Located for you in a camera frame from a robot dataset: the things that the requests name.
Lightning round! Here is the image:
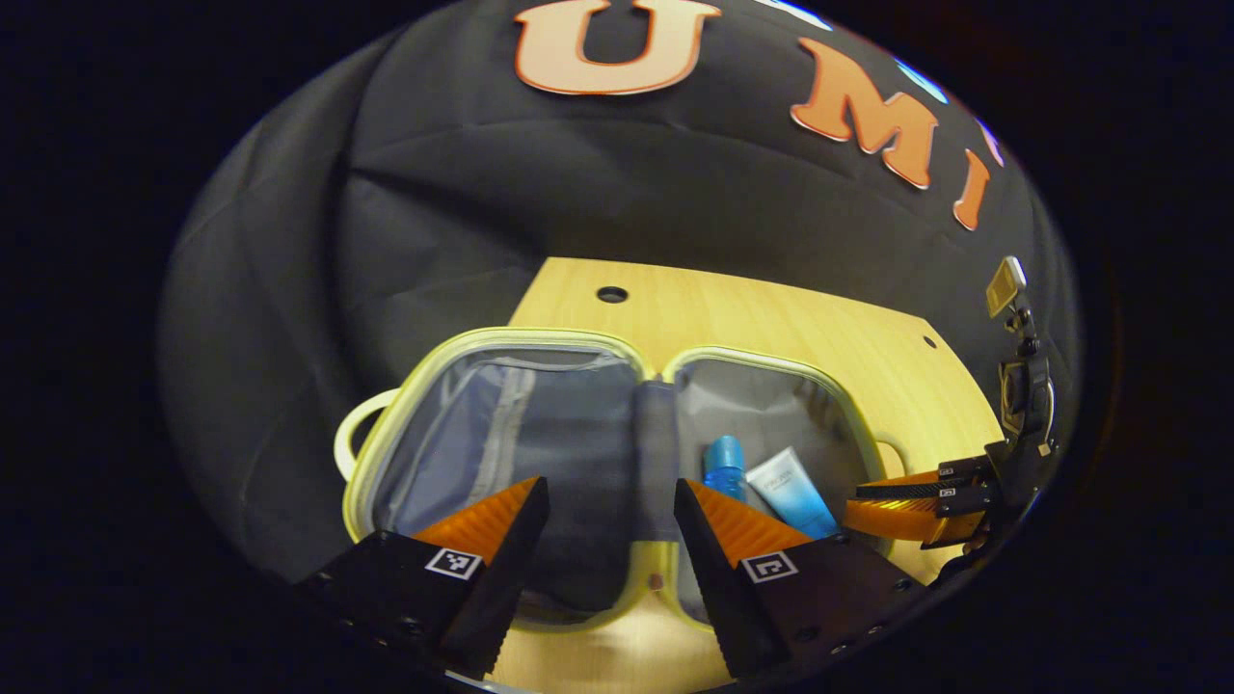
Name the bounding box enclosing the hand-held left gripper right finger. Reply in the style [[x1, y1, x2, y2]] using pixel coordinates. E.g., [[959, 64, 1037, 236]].
[[673, 477, 928, 681]]

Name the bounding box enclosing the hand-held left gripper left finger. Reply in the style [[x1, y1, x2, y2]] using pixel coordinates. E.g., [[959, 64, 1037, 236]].
[[294, 475, 552, 681]]

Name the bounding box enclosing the blue squeeze tube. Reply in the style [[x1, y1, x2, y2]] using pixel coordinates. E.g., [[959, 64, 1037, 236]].
[[744, 446, 841, 542]]

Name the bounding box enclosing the blue bottle with blue cap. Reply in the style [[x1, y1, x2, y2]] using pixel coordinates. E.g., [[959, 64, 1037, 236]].
[[702, 435, 749, 505]]

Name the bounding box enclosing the pale yellow suitcase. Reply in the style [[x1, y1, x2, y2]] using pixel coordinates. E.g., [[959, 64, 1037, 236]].
[[333, 326, 912, 633]]

